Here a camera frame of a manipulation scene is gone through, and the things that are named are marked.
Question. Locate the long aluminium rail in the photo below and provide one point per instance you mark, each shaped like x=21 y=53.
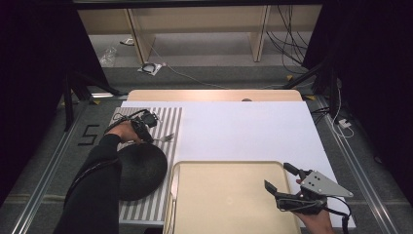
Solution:
x=362 y=175
x=48 y=175

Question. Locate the beige plastic tray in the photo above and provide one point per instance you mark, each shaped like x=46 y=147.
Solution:
x=227 y=198

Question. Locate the black tripod stand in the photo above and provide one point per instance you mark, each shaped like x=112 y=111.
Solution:
x=305 y=75
x=68 y=107

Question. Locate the clear plastic bag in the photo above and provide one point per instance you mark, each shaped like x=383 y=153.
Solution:
x=108 y=57

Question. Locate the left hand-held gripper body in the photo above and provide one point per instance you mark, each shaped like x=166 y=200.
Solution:
x=149 y=118

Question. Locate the dark grey round plate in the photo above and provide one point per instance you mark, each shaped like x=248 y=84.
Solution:
x=142 y=172

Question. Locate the person's right hand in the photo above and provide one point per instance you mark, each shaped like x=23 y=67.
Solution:
x=315 y=225

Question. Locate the light wooden shelf unit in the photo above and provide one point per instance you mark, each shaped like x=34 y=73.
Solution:
x=201 y=19

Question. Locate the silver table knife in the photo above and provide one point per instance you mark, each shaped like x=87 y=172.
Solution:
x=175 y=188

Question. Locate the person's left hand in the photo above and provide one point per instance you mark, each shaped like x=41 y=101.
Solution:
x=125 y=131

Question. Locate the short aluminium rail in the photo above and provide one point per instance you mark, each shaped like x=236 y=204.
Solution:
x=104 y=95

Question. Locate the black curtain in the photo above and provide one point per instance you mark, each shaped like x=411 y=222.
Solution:
x=383 y=65
x=32 y=65

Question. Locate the grey white striped placemat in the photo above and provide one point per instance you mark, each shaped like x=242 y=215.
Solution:
x=168 y=120

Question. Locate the white power adapter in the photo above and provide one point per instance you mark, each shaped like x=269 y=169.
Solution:
x=344 y=123

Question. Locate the silver fork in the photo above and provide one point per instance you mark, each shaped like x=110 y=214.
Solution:
x=167 y=138

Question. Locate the white board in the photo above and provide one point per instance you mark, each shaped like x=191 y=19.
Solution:
x=243 y=130

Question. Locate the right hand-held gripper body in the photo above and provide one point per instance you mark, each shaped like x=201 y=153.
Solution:
x=319 y=184

